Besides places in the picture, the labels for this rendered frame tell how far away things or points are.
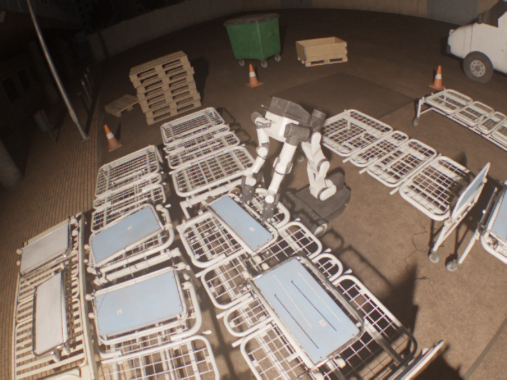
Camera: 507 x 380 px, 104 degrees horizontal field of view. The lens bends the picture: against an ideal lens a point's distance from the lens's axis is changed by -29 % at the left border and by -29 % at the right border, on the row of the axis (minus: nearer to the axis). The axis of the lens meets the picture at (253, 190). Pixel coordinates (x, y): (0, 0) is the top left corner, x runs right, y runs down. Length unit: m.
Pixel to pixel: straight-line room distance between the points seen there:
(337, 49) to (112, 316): 7.26
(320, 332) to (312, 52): 6.64
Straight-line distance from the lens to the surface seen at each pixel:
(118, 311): 2.17
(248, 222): 2.27
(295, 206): 2.80
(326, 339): 1.69
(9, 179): 7.31
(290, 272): 1.90
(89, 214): 4.31
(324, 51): 7.51
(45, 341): 2.41
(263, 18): 7.47
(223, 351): 2.35
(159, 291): 2.07
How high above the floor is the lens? 2.18
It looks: 41 degrees down
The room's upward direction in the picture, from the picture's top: 13 degrees counter-clockwise
